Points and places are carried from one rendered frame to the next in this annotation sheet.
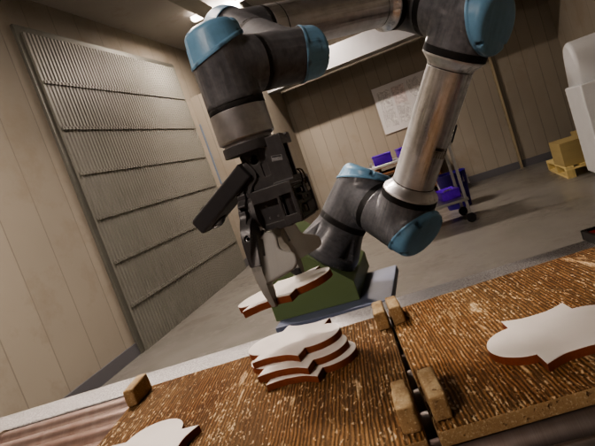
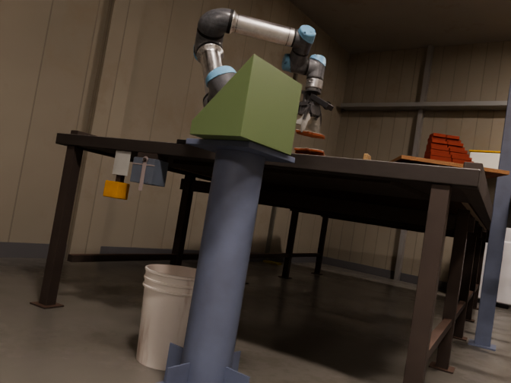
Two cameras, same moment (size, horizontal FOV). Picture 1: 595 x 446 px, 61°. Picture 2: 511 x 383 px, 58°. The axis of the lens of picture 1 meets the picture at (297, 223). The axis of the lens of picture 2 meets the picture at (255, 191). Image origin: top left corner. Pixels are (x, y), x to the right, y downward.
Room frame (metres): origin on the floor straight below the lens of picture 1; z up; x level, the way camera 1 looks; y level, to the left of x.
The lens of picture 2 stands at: (2.64, 0.58, 0.66)
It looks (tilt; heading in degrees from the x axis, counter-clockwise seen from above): 3 degrees up; 201
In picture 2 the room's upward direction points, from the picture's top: 9 degrees clockwise
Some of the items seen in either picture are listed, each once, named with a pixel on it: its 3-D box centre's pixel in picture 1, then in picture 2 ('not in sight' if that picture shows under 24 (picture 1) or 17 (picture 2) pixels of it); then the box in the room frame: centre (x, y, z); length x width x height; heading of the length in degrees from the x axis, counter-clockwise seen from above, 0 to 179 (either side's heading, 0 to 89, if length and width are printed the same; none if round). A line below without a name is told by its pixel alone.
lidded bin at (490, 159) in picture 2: not in sight; (488, 163); (-4.08, 1.21, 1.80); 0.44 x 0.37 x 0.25; 74
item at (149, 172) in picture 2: not in sight; (148, 172); (0.78, -0.68, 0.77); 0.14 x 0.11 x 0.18; 82
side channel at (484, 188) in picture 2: not in sight; (487, 216); (-1.09, 0.97, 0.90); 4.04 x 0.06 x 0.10; 172
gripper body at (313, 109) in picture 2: (268, 185); (309, 103); (0.67, 0.02, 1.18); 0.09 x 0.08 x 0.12; 67
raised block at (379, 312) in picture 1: (380, 314); not in sight; (0.72, -0.07, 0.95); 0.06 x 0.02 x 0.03; 173
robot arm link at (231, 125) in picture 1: (244, 127); (313, 85); (0.67, 0.02, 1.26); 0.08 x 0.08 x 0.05
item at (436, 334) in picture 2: not in sight; (466, 278); (-1.13, 0.90, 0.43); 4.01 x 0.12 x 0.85; 172
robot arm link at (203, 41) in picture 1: (225, 68); (315, 68); (0.67, 0.02, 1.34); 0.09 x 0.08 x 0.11; 121
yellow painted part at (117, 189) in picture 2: not in sight; (119, 174); (0.76, -0.86, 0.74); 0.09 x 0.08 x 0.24; 82
